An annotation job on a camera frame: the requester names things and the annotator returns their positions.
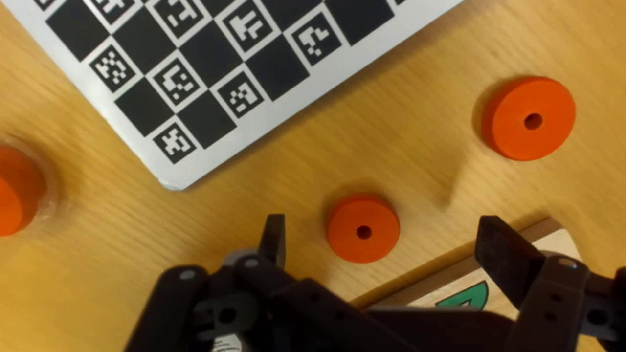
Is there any orange disc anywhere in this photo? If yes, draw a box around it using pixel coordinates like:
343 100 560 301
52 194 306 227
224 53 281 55
326 194 404 266
0 143 50 239
480 76 580 162

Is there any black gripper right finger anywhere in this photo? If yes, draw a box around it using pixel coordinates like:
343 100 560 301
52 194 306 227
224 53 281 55
474 215 626 352

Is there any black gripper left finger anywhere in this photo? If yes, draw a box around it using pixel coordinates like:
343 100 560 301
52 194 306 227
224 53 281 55
124 213 408 352

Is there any wooden number puzzle board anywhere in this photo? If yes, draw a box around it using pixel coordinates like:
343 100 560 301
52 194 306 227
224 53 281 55
351 217 584 313

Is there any black white marker board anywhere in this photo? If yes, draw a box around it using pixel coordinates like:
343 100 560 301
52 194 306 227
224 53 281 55
3 0 467 194

